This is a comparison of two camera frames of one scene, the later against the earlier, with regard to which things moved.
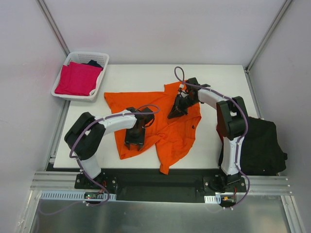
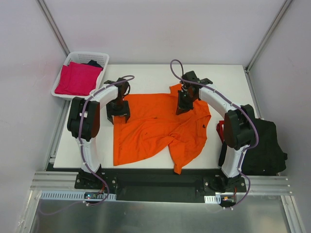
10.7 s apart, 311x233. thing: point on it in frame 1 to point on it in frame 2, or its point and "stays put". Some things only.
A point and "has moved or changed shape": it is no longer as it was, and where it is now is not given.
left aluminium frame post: (43, 4) stays put
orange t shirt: (169, 140) has moved or changed shape
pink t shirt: (77, 78) stays put
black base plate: (160, 185) stays put
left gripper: (134, 140) to (118, 112)
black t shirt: (262, 154) stays put
